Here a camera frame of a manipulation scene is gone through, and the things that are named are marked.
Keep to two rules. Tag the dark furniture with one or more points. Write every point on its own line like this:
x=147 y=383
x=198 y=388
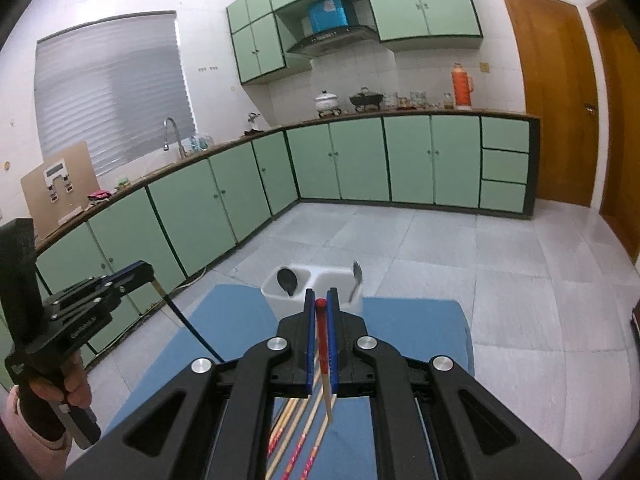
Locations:
x=636 y=320

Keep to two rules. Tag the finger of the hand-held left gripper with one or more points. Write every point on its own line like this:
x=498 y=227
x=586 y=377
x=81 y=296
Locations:
x=115 y=275
x=137 y=276

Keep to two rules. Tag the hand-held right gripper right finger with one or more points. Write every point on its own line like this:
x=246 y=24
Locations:
x=332 y=340

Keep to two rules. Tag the green base cabinet with drawers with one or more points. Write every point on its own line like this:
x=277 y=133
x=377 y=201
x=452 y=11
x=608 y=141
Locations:
x=360 y=160

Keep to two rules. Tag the black wok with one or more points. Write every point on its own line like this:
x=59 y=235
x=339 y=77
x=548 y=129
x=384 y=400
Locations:
x=365 y=97

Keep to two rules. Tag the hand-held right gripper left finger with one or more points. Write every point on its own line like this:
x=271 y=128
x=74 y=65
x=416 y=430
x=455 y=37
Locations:
x=310 y=340

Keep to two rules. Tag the glass jar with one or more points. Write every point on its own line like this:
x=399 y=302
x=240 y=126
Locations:
x=417 y=100
x=448 y=101
x=392 y=101

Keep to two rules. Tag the tall green wall cabinet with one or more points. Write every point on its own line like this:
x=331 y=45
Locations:
x=260 y=45

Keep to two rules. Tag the pink cloth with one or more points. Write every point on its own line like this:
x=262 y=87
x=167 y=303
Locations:
x=99 y=195

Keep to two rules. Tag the brown kitchen countertop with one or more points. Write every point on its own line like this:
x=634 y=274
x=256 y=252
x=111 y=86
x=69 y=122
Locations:
x=500 y=114

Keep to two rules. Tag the grey window blind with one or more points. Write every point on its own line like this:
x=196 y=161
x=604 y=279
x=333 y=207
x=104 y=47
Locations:
x=110 y=90

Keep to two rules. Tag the wide green wall cabinet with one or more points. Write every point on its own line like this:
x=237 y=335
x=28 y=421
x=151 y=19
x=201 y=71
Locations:
x=425 y=5

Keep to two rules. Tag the white teapot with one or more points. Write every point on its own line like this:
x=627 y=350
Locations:
x=254 y=122

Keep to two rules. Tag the blue mat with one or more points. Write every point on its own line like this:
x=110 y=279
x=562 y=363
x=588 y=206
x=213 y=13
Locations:
x=420 y=330

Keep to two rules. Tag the black chopstick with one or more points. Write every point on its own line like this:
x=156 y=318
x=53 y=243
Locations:
x=195 y=332

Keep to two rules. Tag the metal kitchen faucet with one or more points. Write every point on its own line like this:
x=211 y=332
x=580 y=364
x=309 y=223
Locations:
x=170 y=119

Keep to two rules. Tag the person's left hand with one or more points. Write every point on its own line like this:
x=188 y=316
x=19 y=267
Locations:
x=79 y=385

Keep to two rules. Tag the blue box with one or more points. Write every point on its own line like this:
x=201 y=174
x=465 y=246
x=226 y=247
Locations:
x=327 y=15

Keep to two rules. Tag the white utensil holder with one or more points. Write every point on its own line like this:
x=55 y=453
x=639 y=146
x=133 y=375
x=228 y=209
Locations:
x=327 y=276

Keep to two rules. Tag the plain wooden door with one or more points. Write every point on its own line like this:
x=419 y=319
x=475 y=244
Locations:
x=620 y=135

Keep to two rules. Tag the black range hood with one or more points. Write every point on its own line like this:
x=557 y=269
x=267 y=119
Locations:
x=330 y=40

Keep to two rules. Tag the metal spoon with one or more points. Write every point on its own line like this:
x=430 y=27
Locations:
x=357 y=272

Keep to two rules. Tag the black spoon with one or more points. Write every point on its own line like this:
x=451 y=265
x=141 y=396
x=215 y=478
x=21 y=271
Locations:
x=286 y=280

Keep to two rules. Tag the small green jar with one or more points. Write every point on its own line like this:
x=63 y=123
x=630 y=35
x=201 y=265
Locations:
x=123 y=181

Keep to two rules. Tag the white cooking pot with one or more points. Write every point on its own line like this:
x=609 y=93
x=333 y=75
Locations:
x=327 y=102

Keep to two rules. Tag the clear green bottle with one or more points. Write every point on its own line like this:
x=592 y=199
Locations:
x=202 y=142

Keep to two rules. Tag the long green base cabinet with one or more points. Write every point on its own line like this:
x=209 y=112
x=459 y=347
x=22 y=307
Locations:
x=185 y=220

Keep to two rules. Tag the orange thermos flask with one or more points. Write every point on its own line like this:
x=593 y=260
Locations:
x=462 y=87

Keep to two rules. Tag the person's left forearm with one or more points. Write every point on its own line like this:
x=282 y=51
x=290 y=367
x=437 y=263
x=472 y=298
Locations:
x=25 y=455

